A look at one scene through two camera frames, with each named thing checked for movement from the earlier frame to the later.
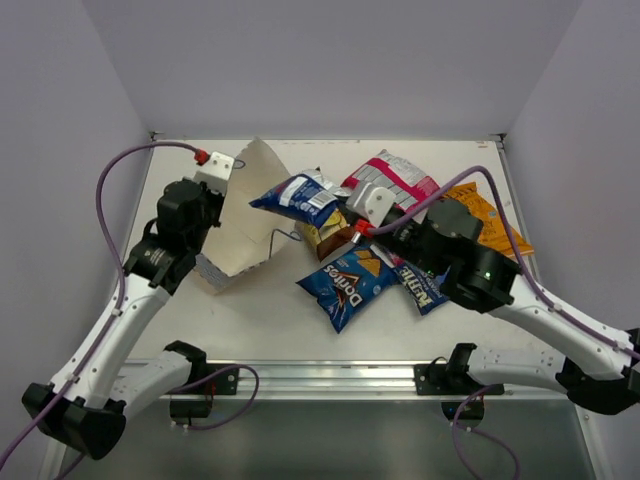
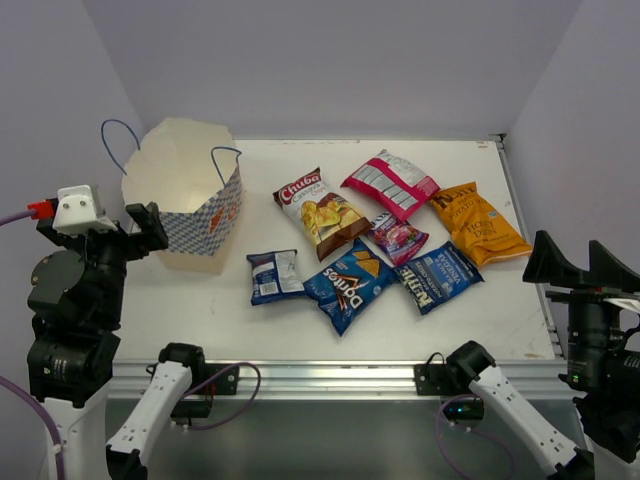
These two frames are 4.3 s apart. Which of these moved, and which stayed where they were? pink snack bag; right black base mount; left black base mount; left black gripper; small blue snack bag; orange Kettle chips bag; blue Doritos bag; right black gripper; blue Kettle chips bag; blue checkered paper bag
Moved: left black gripper; small blue snack bag; blue checkered paper bag; right black gripper
Stayed: left black base mount; orange Kettle chips bag; pink snack bag; blue Doritos bag; right black base mount; blue Kettle chips bag
